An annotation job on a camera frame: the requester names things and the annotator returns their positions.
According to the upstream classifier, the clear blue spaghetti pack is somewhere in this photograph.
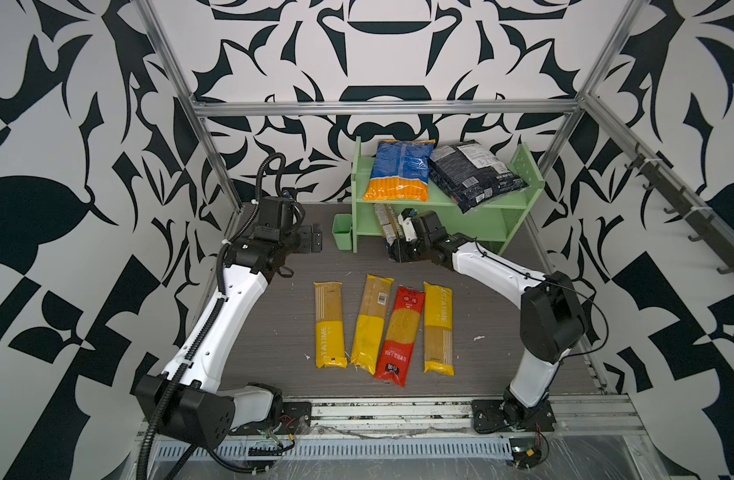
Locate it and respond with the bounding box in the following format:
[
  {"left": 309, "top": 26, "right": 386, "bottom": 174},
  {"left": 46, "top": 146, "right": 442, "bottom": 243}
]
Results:
[{"left": 374, "top": 203, "right": 405, "bottom": 247}]

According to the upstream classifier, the black pasta bag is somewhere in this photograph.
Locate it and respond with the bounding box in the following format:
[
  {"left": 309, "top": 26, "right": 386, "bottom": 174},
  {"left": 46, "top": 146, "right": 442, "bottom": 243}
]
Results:
[{"left": 428, "top": 140, "right": 528, "bottom": 214}]

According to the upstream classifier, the blue orange pasta bag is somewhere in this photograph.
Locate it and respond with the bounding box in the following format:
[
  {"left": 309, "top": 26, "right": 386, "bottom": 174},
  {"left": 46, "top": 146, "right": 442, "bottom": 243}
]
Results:
[{"left": 363, "top": 140, "right": 435, "bottom": 202}]

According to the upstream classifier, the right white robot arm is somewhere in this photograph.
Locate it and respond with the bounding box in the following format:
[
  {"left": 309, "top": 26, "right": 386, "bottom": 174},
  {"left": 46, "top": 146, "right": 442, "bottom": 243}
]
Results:
[{"left": 398, "top": 208, "right": 590, "bottom": 434}]

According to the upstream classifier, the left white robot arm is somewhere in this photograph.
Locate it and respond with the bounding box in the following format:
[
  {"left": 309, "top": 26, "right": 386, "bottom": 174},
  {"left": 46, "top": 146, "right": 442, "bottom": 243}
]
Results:
[{"left": 134, "top": 224, "right": 322, "bottom": 450}]

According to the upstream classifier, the green wooden shelf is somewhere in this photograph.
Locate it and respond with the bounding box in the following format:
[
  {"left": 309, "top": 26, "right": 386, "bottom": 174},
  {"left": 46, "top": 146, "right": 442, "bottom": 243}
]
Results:
[{"left": 350, "top": 139, "right": 545, "bottom": 254}]

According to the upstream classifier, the small green plastic bin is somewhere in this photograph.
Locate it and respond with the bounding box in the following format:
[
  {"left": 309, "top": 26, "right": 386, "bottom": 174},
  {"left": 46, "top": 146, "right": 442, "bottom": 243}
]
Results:
[{"left": 331, "top": 213, "right": 353, "bottom": 251}]

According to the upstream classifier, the rightmost yellow spaghetti pack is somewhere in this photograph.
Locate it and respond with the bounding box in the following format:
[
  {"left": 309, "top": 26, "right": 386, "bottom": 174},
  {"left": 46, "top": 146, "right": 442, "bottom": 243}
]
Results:
[{"left": 423, "top": 282, "right": 455, "bottom": 376}]

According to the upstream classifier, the yellow spaghetti pack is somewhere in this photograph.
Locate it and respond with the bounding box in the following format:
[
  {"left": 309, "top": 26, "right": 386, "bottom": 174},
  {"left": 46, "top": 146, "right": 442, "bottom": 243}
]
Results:
[
  {"left": 351, "top": 274, "right": 394, "bottom": 375},
  {"left": 423, "top": 282, "right": 455, "bottom": 376},
  {"left": 314, "top": 282, "right": 348, "bottom": 368}
]

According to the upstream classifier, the leftmost yellow spaghetti pack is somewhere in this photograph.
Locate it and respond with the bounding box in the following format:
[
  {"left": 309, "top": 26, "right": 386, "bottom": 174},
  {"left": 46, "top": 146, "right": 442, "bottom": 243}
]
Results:
[{"left": 314, "top": 282, "right": 348, "bottom": 368}]

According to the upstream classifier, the red spaghetti pack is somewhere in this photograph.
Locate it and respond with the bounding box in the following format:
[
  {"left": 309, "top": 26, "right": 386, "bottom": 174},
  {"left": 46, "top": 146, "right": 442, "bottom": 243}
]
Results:
[{"left": 374, "top": 287, "right": 425, "bottom": 387}]

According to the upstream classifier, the middle yellow spaghetti pack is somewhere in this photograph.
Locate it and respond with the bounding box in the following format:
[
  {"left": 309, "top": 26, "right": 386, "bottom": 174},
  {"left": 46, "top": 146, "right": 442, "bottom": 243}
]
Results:
[{"left": 351, "top": 274, "right": 394, "bottom": 375}]

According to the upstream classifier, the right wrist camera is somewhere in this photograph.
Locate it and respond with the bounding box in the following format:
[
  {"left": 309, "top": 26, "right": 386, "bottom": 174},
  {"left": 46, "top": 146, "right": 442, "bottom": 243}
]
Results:
[{"left": 398, "top": 208, "right": 417, "bottom": 243}]

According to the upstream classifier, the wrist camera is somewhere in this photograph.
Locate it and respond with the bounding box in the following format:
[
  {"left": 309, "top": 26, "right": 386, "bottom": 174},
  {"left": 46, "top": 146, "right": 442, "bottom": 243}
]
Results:
[
  {"left": 398, "top": 208, "right": 417, "bottom": 243},
  {"left": 255, "top": 196, "right": 305, "bottom": 234}
]

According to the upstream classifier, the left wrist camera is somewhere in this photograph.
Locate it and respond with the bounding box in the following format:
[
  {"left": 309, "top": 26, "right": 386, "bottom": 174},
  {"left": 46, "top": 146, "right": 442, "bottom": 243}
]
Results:
[{"left": 255, "top": 196, "right": 305, "bottom": 234}]

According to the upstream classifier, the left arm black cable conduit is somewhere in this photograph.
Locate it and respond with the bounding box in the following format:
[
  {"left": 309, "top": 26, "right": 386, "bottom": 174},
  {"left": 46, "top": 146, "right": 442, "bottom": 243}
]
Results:
[{"left": 134, "top": 152, "right": 308, "bottom": 480}]

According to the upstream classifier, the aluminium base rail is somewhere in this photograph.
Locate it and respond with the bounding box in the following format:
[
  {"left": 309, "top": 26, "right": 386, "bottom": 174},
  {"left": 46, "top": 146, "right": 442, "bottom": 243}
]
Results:
[{"left": 132, "top": 394, "right": 647, "bottom": 463}]

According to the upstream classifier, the black wall hook rail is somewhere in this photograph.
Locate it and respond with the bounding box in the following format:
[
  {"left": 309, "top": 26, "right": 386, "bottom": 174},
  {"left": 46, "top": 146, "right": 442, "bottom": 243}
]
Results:
[{"left": 626, "top": 142, "right": 734, "bottom": 275}]

